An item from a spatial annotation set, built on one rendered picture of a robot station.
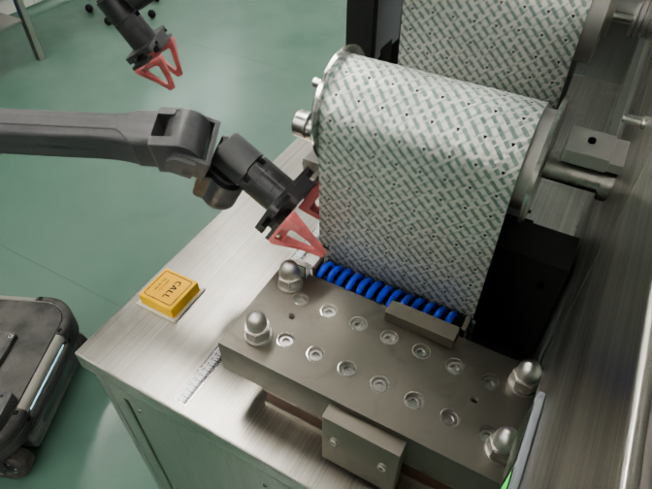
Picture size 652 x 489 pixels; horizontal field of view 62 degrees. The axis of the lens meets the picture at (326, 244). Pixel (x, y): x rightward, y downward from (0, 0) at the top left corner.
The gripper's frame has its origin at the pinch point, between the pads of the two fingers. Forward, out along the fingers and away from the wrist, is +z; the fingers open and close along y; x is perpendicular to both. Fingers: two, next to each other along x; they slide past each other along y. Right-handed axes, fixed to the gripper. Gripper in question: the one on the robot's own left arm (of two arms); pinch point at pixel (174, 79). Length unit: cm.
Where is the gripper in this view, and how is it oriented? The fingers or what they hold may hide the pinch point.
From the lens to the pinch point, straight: 124.6
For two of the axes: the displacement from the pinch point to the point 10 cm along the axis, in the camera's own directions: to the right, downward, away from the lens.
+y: 0.9, -7.0, 7.1
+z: 4.9, 6.5, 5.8
